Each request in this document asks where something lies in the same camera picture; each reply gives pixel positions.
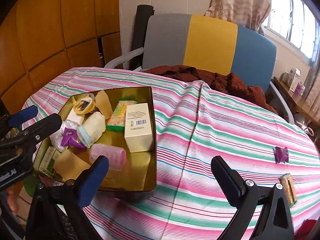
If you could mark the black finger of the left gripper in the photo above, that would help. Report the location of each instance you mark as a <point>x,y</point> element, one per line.
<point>39,130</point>

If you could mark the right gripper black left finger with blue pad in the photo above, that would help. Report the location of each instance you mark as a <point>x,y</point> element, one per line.
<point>57,212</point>

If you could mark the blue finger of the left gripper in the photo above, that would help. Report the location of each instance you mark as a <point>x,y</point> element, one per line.
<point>22,116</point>

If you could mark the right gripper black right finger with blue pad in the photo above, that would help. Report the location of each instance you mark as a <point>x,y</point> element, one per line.
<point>275,220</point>

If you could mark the cream baby sock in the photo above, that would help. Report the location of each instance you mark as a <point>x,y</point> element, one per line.
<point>92,129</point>

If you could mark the purple snack packet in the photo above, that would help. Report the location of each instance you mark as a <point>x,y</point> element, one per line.
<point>70,138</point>
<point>281,155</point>

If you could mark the gold metal tin box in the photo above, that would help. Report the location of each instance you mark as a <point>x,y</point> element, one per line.
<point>139,172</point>

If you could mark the beige cardboard box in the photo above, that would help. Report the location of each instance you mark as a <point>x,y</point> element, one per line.
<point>138,132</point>

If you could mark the white rectangular eraser block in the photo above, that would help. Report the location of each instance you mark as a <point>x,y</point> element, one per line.
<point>75,119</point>

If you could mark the person's hand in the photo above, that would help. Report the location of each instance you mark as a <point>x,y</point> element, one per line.
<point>12,195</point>

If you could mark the white crumpled plastic bag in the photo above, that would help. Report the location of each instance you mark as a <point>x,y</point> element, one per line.
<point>56,138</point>

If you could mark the green tea box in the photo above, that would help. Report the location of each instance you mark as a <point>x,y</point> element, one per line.
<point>47,164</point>

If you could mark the purple snack packet in tin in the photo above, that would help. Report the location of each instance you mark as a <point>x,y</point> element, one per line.
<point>70,138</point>

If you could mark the green cracker packet in tin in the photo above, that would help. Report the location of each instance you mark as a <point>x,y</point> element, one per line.
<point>117,120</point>

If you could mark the orange wooden wardrobe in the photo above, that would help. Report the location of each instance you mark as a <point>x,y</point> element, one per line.
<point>41,39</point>

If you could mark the wooden side desk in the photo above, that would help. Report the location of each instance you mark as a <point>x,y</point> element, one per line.
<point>295,102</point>

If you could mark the striped pink green bedsheet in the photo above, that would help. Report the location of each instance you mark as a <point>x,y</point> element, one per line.
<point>193,124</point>

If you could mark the purple item on desk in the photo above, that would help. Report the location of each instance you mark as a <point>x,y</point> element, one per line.
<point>300,88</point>

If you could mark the dark red blanket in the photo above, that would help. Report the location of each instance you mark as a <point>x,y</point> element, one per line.
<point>230,84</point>

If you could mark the white box on desk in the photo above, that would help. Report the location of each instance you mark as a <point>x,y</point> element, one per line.
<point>293,79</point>

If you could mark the black rolled mat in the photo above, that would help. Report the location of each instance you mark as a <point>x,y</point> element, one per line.
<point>143,13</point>

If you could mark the grey yellow blue headboard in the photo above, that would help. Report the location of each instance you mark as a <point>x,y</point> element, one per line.
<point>209,44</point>

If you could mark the beige patterned curtain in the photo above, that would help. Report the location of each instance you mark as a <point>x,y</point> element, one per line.
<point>247,13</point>

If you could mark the white bed frame rail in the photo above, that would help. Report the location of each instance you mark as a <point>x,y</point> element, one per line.
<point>124,58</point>

